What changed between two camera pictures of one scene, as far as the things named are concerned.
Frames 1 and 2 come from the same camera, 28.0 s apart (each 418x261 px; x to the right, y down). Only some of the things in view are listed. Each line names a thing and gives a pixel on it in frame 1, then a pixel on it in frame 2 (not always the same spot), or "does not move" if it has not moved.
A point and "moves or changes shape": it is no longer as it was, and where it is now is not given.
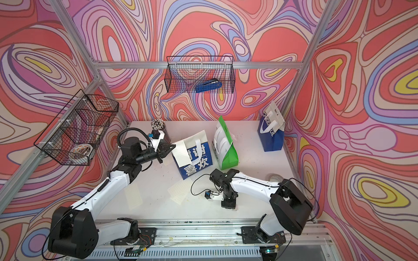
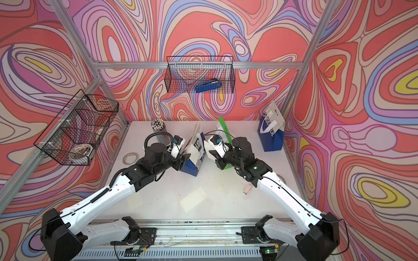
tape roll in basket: [84, 149] does not move
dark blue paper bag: [271, 128] does not move
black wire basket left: [71, 138] does not move
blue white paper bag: [197, 148] moves or changes shape
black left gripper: [164, 148] -> [179, 161]
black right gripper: [229, 205] -> [221, 164]
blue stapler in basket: [213, 84] does not move
